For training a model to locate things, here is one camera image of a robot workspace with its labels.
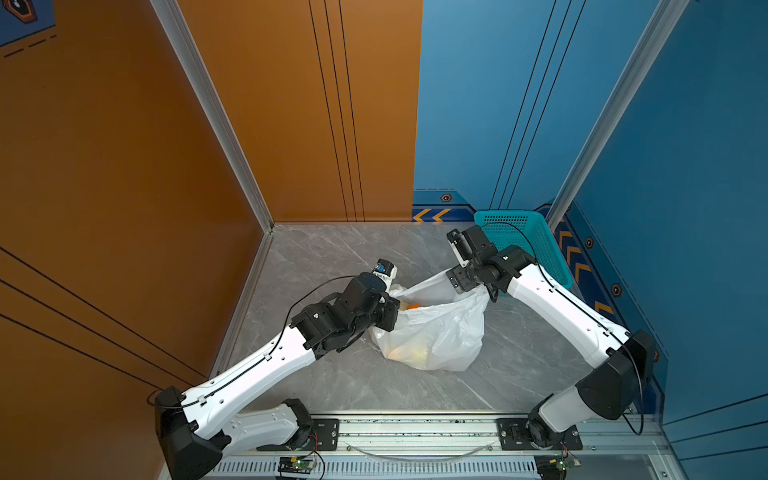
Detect left green circuit board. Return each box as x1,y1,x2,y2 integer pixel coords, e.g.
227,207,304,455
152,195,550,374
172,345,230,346
276,456,317,479

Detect aluminium front rail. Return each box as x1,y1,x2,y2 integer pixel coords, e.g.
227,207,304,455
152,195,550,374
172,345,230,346
201,413,686,479

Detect teal plastic basket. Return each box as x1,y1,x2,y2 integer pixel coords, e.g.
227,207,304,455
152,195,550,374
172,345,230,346
474,210,573,289

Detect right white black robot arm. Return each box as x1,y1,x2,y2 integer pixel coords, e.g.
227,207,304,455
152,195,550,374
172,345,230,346
446,225,656,449

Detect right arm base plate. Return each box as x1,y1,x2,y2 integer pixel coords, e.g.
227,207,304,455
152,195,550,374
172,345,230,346
496,417,583,451

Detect green circuit board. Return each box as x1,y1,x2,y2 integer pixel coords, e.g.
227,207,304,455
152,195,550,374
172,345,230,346
534,457,581,480
276,456,317,479

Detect right green circuit board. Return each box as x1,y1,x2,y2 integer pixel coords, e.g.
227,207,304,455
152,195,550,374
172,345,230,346
534,457,581,480

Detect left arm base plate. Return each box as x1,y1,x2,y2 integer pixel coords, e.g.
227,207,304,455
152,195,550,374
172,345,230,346
257,418,340,452

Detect white plastic bag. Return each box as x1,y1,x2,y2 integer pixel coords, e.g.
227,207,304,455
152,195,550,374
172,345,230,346
369,272,490,372

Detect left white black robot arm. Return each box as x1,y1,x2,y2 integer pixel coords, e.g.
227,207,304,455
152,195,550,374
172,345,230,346
149,261,400,479

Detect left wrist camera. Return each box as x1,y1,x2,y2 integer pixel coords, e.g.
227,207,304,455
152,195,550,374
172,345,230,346
372,259,398,285

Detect right aluminium corner post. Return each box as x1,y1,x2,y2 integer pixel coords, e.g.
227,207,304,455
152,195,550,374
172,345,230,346
546,0,689,233

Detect aluminium corner post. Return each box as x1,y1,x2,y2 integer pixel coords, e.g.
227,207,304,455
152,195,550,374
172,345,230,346
546,0,689,233
149,0,276,232

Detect left aluminium corner post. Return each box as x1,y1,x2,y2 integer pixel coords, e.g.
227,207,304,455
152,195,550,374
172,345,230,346
149,0,276,232

